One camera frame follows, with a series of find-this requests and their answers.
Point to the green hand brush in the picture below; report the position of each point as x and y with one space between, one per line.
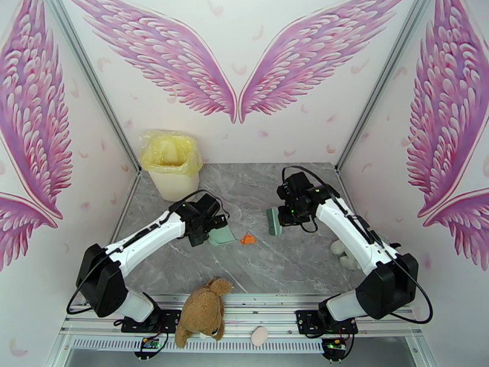
274 222

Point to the green plastic dustpan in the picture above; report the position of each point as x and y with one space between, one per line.
223 238

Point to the orange paper scrap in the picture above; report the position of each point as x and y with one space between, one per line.
248 239

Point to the cream plastic trash bin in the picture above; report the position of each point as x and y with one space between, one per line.
175 182

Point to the grey white husky plush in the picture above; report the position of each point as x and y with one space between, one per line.
344 255

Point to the brown plush rabbit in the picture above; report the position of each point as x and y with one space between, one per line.
202 312

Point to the yellow plastic bin liner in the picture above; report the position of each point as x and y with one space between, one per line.
170 152

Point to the small circuit board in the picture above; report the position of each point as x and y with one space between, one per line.
333 344
149 343

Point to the pale pink egg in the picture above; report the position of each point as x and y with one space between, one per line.
261 336

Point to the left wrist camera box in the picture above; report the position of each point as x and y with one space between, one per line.
209 204

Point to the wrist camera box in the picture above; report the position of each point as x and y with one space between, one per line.
293 184
209 204

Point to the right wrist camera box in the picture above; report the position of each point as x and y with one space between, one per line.
293 184

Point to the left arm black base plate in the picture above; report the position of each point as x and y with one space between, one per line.
170 320

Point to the aluminium rail frame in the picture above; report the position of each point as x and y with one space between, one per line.
244 312

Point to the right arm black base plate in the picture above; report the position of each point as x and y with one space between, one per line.
307 322

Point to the aluminium corner post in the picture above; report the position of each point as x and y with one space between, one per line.
91 79
386 79

